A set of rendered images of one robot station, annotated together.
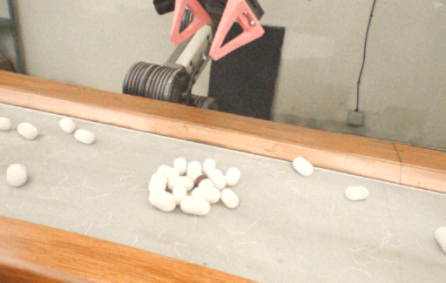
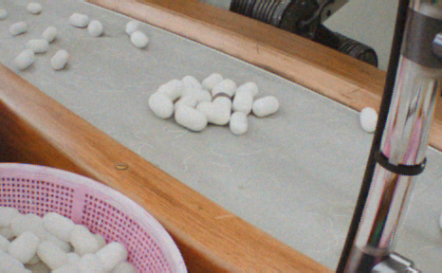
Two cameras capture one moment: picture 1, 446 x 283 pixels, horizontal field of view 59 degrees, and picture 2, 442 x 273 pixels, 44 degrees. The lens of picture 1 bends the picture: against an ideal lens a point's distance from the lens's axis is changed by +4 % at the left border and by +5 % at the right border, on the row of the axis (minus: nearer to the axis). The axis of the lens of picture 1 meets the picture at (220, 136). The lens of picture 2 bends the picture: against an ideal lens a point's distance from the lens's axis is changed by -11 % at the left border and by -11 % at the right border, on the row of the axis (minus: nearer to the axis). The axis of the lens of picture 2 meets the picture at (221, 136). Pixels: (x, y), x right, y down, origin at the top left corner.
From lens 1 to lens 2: 0.28 m
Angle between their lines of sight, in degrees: 25
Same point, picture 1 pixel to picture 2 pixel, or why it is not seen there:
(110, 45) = not seen: outside the picture
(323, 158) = not seen: hidden behind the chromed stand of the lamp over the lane
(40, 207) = (60, 87)
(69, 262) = (41, 118)
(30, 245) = (27, 100)
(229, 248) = (195, 163)
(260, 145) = (337, 87)
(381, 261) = not seen: hidden behind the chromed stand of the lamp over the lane
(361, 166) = (441, 137)
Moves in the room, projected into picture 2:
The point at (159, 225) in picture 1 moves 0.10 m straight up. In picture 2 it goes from (143, 126) to (151, 33)
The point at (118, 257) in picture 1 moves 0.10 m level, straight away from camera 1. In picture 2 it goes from (74, 126) to (115, 87)
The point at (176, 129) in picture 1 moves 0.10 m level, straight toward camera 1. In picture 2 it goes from (246, 49) to (217, 70)
